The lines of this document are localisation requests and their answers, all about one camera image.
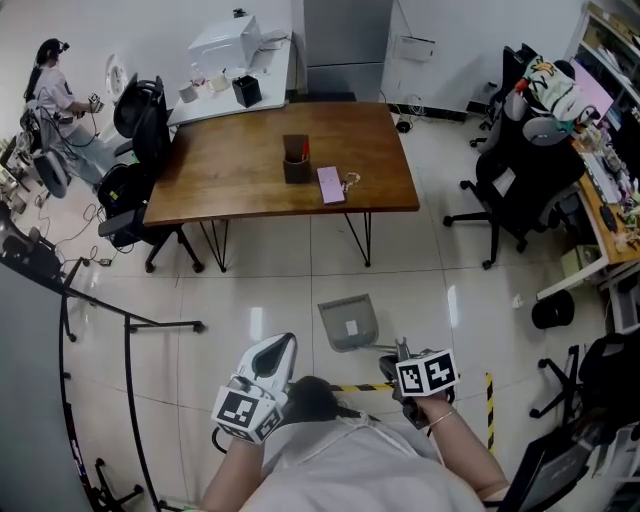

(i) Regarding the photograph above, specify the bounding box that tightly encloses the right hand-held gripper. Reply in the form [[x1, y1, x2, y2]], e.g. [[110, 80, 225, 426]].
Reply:
[[378, 348, 461, 431]]

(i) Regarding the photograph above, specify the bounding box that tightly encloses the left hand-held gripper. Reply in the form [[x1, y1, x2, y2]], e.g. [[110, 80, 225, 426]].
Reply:
[[212, 332, 299, 445]]

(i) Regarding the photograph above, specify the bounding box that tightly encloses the grey dustpan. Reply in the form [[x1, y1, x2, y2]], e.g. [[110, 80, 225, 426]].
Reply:
[[317, 293, 412, 360]]

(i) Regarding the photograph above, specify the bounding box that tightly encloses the person's right forearm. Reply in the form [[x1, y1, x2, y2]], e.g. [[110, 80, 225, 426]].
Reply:
[[418, 397, 510, 502]]

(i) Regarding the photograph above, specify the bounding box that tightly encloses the person's left forearm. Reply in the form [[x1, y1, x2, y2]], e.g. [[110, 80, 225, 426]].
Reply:
[[199, 438, 267, 512]]

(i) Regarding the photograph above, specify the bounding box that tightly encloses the person's white shirt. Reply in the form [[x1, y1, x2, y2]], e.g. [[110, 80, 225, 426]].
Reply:
[[248, 417, 489, 512]]

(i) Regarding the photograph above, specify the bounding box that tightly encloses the yellow black floor tape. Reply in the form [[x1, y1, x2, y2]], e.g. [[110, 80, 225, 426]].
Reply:
[[338, 371, 497, 457]]

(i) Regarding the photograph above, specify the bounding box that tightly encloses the brown pen holder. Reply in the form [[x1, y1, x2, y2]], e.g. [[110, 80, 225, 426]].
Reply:
[[282, 133, 312, 185]]

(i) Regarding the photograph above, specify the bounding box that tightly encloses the black mesh chair back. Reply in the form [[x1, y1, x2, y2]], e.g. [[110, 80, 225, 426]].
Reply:
[[503, 423, 604, 512]]

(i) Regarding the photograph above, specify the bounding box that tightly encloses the brown wooden table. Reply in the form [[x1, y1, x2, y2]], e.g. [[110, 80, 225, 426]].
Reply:
[[143, 102, 421, 274]]

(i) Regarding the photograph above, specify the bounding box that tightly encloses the pale green box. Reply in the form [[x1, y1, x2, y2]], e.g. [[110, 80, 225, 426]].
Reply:
[[559, 244, 602, 282]]

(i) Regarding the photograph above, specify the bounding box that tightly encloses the black grey-headrest office chair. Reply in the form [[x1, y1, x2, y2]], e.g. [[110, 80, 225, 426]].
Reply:
[[443, 89, 587, 269]]

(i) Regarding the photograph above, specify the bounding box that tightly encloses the black backpack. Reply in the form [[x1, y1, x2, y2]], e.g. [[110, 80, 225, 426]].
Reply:
[[97, 163, 147, 222]]

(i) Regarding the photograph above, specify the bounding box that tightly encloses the whiteboard on black stand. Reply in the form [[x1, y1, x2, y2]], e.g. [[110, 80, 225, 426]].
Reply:
[[0, 258, 205, 512]]

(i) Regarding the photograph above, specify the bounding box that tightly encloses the white table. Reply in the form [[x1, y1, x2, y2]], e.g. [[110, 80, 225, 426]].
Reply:
[[166, 29, 293, 127]]

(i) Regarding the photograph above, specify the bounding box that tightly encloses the black square holder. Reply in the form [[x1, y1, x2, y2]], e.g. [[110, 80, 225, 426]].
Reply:
[[231, 75, 263, 109]]

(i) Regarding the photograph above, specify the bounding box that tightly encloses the white keyboard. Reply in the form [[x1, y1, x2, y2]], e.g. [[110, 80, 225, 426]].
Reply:
[[581, 152, 622, 204]]

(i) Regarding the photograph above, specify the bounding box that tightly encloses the grey swivel chair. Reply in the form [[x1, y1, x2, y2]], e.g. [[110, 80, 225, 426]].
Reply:
[[28, 148, 72, 200]]

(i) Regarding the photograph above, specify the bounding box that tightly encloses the colourful patterned cloth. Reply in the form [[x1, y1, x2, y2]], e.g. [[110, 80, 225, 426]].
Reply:
[[514, 57, 600, 134]]

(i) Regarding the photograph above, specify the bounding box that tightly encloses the grey refrigerator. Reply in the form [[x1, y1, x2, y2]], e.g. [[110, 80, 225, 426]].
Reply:
[[303, 0, 396, 102]]

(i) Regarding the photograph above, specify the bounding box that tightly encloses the white microwave oven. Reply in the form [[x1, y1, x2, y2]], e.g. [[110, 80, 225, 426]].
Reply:
[[188, 14, 262, 72]]

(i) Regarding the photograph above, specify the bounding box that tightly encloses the white round floor fan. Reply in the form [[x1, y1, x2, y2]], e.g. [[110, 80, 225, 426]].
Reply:
[[102, 53, 135, 157]]

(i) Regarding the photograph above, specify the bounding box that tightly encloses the pink-screen monitor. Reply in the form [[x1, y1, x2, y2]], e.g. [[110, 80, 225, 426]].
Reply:
[[568, 58, 616, 122]]

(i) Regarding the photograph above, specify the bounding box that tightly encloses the white storage shelf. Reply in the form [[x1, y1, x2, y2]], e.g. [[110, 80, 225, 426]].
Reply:
[[563, 0, 640, 117]]

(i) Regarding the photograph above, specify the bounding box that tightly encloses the black floor cable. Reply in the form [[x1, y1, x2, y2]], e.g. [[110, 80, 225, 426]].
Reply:
[[48, 201, 119, 267]]

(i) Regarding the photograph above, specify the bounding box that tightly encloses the wooden desk white frame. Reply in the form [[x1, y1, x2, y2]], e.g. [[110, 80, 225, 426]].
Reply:
[[536, 128, 640, 302]]

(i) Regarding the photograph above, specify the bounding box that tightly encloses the white wall box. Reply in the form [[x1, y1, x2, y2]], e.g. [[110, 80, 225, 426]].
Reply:
[[392, 33, 436, 64]]

